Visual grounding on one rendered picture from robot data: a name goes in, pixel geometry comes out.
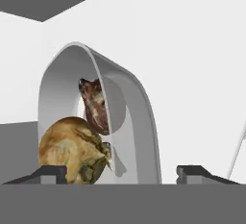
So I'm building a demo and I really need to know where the translucent grey meat container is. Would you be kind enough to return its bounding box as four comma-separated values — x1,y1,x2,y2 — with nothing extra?
37,41,162,186

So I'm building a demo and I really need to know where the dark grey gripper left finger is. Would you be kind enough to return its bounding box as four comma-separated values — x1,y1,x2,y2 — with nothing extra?
3,165,67,186

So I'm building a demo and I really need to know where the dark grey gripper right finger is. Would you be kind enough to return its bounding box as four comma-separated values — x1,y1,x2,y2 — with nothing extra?
176,164,240,186

